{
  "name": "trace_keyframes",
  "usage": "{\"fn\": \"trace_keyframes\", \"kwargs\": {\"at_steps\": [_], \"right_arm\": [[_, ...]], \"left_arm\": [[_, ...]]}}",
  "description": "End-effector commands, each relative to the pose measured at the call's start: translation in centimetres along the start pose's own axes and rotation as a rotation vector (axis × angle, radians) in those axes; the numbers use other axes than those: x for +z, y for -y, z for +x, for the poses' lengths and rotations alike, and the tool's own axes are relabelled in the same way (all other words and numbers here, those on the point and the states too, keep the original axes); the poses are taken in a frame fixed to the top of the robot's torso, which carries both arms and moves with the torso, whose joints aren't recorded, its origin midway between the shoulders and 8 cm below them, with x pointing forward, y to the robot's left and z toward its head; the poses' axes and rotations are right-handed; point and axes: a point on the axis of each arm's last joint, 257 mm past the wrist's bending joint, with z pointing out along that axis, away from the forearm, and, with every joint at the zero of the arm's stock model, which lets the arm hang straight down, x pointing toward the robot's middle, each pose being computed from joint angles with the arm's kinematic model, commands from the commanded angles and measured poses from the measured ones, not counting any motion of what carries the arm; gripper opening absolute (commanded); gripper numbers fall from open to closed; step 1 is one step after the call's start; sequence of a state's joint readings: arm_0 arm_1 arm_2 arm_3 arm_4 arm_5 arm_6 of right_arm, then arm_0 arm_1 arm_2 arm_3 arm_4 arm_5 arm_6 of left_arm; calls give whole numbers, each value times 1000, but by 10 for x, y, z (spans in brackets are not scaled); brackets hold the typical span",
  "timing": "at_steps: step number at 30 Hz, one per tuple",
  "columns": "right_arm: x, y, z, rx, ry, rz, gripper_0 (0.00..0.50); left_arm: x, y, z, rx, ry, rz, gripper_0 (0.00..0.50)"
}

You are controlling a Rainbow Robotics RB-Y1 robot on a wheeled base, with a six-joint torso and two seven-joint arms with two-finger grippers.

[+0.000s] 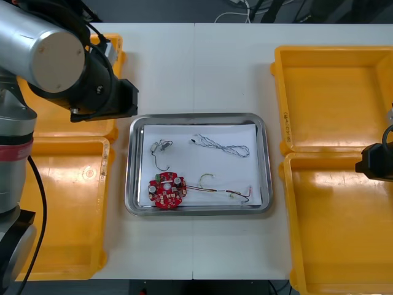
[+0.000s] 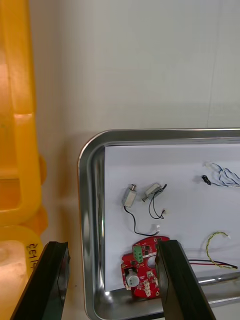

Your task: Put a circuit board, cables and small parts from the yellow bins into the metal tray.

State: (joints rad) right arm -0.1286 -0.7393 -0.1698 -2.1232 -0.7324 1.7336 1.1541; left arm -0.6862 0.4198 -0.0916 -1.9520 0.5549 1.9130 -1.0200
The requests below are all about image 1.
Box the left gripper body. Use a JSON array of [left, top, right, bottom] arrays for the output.
[[91, 79, 139, 121]]

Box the round red circuit board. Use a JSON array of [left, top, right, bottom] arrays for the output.
[[147, 171, 189, 210]]

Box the yellow-orange plastic bin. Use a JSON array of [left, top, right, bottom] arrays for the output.
[[14, 136, 116, 282], [17, 33, 126, 143], [278, 152, 393, 295], [270, 45, 393, 154]]

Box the red green-yellow wire harness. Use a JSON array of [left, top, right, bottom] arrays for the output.
[[186, 173, 256, 205]]

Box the blue-white twisted wire harness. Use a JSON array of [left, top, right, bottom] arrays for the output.
[[187, 133, 251, 159]]

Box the white sheet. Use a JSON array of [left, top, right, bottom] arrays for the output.
[[139, 124, 264, 207]]

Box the black stand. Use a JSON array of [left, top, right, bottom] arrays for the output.
[[254, 0, 296, 24]]

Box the white floor cable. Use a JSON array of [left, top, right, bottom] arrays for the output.
[[214, 8, 253, 24]]

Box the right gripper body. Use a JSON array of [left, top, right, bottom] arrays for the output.
[[355, 142, 393, 181]]

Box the small metal solenoid with cable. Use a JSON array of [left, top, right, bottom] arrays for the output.
[[149, 140, 174, 171]]

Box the steel tray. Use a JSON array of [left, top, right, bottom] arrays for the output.
[[124, 112, 274, 217]]

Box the black stand leg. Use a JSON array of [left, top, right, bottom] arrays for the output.
[[82, 0, 104, 23]]

